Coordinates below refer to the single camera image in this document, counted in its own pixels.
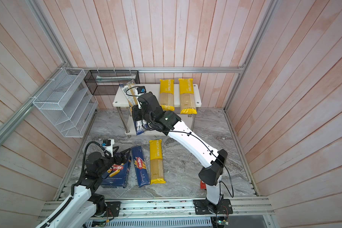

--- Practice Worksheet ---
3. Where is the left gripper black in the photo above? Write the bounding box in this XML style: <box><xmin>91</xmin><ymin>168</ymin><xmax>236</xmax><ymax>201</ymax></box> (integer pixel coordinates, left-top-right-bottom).
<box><xmin>97</xmin><ymin>145</ymin><xmax>131</xmax><ymax>176</ymax></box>

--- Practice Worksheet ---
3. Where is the blue-end spaghetti bag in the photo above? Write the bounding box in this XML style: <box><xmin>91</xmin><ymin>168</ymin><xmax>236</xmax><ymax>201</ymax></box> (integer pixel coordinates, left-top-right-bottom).
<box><xmin>120</xmin><ymin>79</ymin><xmax>146</xmax><ymax>135</ymax></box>

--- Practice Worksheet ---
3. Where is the yellow Pastatime spaghetti bag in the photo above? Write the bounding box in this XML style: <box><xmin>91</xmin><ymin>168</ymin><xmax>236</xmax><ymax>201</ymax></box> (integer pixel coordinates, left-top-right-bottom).
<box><xmin>150</xmin><ymin>139</ymin><xmax>166</xmax><ymax>184</ymax></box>
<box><xmin>159</xmin><ymin>79</ymin><xmax>175</xmax><ymax>111</ymax></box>
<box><xmin>179</xmin><ymin>78</ymin><xmax>197</xmax><ymax>115</ymax></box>

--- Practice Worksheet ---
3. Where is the red-end spaghetti bag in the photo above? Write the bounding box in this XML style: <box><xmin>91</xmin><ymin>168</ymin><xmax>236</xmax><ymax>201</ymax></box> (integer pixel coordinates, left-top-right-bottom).
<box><xmin>200</xmin><ymin>181</ymin><xmax>206</xmax><ymax>190</ymax></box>

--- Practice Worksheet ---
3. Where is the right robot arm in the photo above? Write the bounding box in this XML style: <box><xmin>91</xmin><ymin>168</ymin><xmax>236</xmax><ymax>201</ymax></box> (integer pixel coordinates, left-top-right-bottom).
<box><xmin>133</xmin><ymin>92</ymin><xmax>228</xmax><ymax>207</ymax></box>

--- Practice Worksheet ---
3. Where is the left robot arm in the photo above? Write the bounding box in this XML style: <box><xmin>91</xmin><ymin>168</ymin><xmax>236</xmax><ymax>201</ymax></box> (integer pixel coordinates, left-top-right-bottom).
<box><xmin>37</xmin><ymin>139</ymin><xmax>131</xmax><ymax>228</ymax></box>

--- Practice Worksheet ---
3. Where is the white two-tier shelf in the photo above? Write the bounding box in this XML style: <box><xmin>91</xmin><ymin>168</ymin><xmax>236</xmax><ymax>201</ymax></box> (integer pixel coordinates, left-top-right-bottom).
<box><xmin>115</xmin><ymin>79</ymin><xmax>201</xmax><ymax>135</ymax></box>

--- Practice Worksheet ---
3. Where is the blue Barilla rigatoni box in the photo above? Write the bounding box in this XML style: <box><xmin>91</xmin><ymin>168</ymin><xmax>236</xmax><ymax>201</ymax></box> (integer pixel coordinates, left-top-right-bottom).
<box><xmin>101</xmin><ymin>155</ymin><xmax>132</xmax><ymax>188</ymax></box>

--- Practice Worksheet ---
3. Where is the blue Barilla spaghetti box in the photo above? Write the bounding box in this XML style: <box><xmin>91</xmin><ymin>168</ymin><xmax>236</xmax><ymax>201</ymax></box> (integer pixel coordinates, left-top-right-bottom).
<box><xmin>131</xmin><ymin>145</ymin><xmax>150</xmax><ymax>187</ymax></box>

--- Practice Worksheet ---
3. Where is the black mesh basket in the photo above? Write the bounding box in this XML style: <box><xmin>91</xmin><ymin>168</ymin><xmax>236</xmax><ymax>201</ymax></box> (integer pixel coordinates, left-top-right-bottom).
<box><xmin>84</xmin><ymin>69</ymin><xmax>140</xmax><ymax>96</ymax></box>

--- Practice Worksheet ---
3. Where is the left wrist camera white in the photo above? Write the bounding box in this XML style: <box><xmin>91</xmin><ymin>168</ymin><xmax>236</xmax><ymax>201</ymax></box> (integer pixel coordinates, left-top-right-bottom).
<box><xmin>102</xmin><ymin>139</ymin><xmax>115</xmax><ymax>157</ymax></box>

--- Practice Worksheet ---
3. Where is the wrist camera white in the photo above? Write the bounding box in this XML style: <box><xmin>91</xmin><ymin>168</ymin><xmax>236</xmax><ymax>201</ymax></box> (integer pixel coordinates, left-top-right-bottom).
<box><xmin>133</xmin><ymin>85</ymin><xmax>147</xmax><ymax>97</ymax></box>
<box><xmin>102</xmin><ymin>139</ymin><xmax>115</xmax><ymax>157</ymax></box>

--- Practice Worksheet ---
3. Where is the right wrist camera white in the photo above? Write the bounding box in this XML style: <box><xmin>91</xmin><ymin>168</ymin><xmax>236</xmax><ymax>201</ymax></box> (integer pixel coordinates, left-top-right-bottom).
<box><xmin>133</xmin><ymin>85</ymin><xmax>147</xmax><ymax>97</ymax></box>

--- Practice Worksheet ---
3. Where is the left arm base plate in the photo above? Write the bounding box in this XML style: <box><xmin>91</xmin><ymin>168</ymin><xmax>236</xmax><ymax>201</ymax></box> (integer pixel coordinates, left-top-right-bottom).
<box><xmin>94</xmin><ymin>201</ymin><xmax>121</xmax><ymax>218</ymax></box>

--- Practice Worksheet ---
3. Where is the white wire mesh organizer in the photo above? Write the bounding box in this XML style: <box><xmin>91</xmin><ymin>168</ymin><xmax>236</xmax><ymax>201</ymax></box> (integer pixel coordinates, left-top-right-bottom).
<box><xmin>33</xmin><ymin>68</ymin><xmax>98</xmax><ymax>138</ymax></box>

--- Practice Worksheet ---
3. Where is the aluminium front rail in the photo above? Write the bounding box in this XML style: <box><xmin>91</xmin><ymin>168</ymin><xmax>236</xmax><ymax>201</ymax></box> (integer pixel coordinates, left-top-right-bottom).
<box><xmin>39</xmin><ymin>197</ymin><xmax>274</xmax><ymax>221</ymax></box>

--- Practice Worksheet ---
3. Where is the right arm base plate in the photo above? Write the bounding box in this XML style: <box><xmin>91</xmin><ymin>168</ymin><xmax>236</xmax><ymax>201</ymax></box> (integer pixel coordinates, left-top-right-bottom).
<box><xmin>192</xmin><ymin>199</ymin><xmax>233</xmax><ymax>215</ymax></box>

